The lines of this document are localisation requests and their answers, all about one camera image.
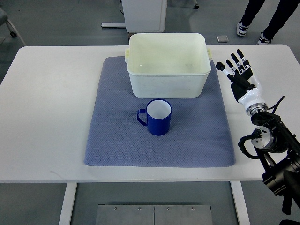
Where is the white table leg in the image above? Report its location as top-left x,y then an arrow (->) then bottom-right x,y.
58,182 -> 77,225
230,181 -> 250,225

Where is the white plastic box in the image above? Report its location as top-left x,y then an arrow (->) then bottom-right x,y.
125,33 -> 211,98

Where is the grey metal floor plate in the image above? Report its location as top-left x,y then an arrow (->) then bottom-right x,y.
96,205 -> 213,225

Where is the white table leg left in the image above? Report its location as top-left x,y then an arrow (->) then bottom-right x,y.
58,182 -> 77,225

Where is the small grey floor plate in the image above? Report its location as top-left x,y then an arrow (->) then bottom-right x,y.
216,35 -> 229,43

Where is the person's left leg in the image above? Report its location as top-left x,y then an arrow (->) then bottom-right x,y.
257,0 -> 300,45

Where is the blue quilted mat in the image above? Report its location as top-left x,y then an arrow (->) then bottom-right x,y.
84,57 -> 235,168

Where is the office chair with castor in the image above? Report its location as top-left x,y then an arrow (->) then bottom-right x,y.
0,8 -> 26,46

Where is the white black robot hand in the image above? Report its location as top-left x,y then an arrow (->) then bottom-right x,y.
216,49 -> 268,116

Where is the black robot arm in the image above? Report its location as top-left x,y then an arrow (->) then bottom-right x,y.
238,103 -> 300,215

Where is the person's leg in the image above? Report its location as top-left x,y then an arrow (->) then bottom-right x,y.
257,0 -> 300,45
237,0 -> 265,37

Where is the white table leg right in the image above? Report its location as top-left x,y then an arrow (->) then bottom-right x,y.
230,181 -> 250,225

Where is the person's right leg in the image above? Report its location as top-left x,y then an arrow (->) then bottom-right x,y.
237,0 -> 265,37

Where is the white cabinet pedestal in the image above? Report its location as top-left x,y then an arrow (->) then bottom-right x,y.
101,0 -> 167,33

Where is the blue mug white inside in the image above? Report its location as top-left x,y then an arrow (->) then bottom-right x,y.
136,98 -> 173,136

